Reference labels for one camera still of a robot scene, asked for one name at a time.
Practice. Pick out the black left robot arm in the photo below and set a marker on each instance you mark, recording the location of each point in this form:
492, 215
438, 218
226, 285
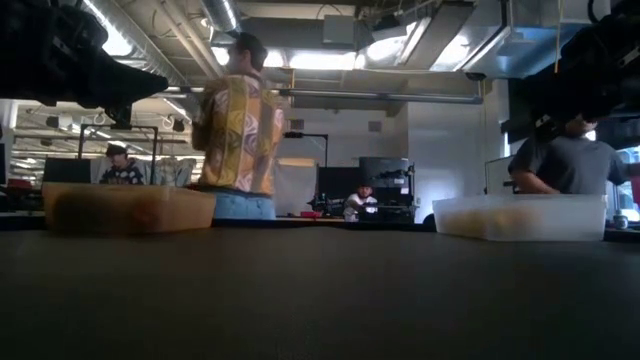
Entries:
45, 50

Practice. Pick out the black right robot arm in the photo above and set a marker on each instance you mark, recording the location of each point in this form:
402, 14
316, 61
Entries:
610, 40

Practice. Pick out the person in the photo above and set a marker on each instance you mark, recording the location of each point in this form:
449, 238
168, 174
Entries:
240, 135
565, 165
360, 202
120, 170

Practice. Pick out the grey computer monitor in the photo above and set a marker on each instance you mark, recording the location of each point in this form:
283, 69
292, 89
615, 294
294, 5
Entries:
497, 175

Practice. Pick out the black monitor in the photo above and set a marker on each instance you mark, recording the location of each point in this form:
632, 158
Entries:
67, 170

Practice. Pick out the orange translucent plastic bin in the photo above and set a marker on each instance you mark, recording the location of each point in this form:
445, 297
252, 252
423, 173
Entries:
125, 210

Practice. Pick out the white translucent plastic bin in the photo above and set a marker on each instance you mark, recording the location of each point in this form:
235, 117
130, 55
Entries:
525, 220

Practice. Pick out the long grey ceiling pipe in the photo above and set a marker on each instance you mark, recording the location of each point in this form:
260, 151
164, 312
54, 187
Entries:
375, 95

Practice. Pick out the black equipment rack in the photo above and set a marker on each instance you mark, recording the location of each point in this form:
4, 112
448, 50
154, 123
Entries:
385, 165

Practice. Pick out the white hanging cloth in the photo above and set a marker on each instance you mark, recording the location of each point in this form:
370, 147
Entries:
295, 190

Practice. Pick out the background wooden table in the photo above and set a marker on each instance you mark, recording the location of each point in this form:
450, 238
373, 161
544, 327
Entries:
300, 218

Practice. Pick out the black panel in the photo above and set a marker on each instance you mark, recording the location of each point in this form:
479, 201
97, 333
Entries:
332, 185

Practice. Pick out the black table mat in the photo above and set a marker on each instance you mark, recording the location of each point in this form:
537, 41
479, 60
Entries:
320, 295

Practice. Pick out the black gantry frame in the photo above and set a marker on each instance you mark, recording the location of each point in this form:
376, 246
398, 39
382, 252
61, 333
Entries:
145, 127
310, 135

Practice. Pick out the black table edge frame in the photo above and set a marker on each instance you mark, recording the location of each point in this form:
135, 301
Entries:
390, 226

